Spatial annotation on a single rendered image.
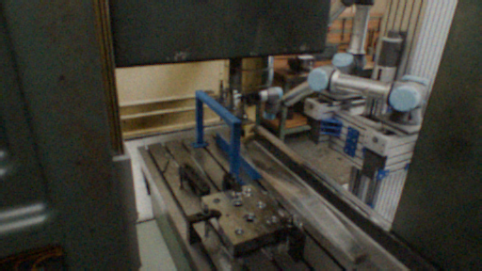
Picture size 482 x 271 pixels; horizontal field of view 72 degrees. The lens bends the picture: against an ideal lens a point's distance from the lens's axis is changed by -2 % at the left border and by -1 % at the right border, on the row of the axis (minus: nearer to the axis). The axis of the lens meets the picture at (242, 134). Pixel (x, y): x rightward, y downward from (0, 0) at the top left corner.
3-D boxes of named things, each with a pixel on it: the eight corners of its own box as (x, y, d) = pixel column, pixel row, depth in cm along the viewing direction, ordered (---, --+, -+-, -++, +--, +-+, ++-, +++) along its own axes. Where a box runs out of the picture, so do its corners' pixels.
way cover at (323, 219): (267, 173, 222) (269, 151, 215) (371, 269, 151) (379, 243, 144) (226, 183, 209) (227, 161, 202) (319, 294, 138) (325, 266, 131)
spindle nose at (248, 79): (216, 80, 114) (216, 44, 109) (259, 77, 120) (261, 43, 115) (232, 95, 101) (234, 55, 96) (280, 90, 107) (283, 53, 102)
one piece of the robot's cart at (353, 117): (357, 141, 230) (364, 103, 218) (401, 166, 201) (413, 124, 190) (327, 149, 218) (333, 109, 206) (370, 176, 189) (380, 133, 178)
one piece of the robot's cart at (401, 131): (407, 118, 192) (409, 107, 189) (443, 133, 175) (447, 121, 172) (363, 128, 176) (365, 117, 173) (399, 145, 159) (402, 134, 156)
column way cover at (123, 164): (121, 215, 135) (104, 94, 113) (151, 310, 98) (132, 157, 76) (108, 218, 133) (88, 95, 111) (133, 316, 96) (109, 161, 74)
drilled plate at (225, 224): (250, 193, 146) (251, 183, 144) (289, 235, 123) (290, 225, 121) (201, 207, 136) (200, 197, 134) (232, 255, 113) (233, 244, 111)
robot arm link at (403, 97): (426, 83, 155) (318, 62, 183) (421, 90, 144) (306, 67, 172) (420, 107, 160) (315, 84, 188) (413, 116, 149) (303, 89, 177)
